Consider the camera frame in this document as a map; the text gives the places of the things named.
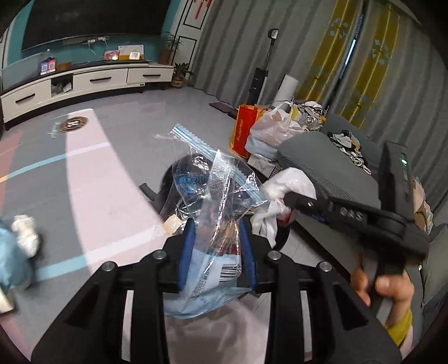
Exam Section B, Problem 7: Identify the light blue mailer bag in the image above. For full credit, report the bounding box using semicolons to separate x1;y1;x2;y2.
164;249;249;319

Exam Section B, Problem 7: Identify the clear zip plastic bag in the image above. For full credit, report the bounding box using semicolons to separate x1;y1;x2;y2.
161;123;273;287

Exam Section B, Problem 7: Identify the yellow sleeve forearm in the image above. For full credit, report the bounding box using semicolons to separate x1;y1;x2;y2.
386;309;413;351

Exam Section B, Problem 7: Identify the person right hand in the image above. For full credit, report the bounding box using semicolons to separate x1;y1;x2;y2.
351;266;415;328

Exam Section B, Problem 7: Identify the patterned pink grey rug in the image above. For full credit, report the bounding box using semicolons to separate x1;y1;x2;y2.
0;107;281;364

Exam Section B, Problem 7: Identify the white plastic bag of clutter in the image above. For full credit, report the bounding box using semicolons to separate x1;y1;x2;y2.
245;107;307;161

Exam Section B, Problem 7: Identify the red paper shopping bag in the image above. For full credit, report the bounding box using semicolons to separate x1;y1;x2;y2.
229;105;268;159

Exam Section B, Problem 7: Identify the crumpled clear plastic wrap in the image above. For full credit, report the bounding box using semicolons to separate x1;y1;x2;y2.
11;214;40;258

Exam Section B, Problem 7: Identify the light blue fabric bag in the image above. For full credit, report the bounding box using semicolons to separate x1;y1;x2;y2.
0;221;33;293

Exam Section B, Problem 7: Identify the upright vacuum cleaner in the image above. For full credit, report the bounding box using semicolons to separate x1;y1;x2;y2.
209;28;279;119

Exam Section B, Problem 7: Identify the grey yellow curtain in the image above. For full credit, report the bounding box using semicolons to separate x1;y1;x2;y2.
194;1;447;188

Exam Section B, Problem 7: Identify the white TV cabinet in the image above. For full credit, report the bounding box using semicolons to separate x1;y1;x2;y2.
1;60;174;123

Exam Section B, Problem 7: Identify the black camera box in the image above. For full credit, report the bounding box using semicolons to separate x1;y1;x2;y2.
378;141;414;221

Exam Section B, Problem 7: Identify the black wall television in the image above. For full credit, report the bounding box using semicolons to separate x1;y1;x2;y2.
21;0;170;51

